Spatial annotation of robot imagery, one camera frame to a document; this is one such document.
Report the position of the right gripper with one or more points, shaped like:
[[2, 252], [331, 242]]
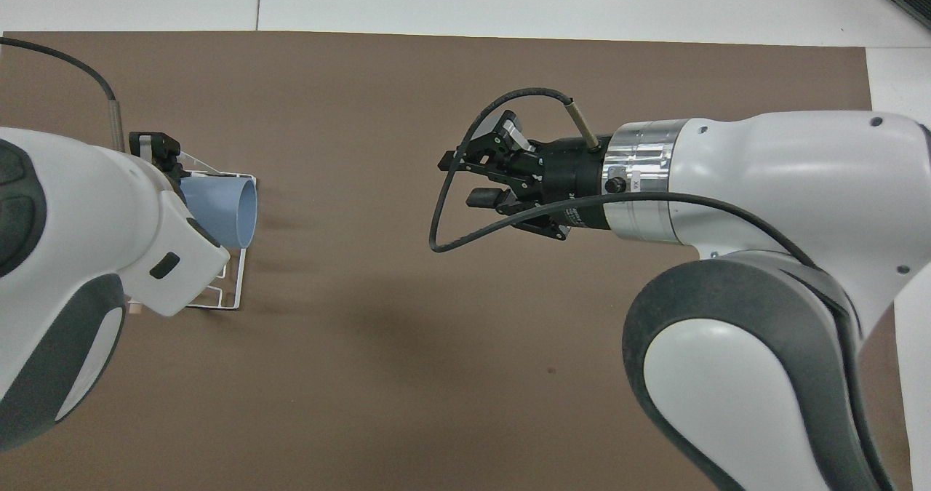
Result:
[[571, 174]]

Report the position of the light blue cup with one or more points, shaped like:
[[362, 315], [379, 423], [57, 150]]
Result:
[[222, 211]]

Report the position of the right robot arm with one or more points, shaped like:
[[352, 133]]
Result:
[[764, 171]]

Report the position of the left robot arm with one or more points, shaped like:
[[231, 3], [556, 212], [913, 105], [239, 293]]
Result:
[[73, 207]]

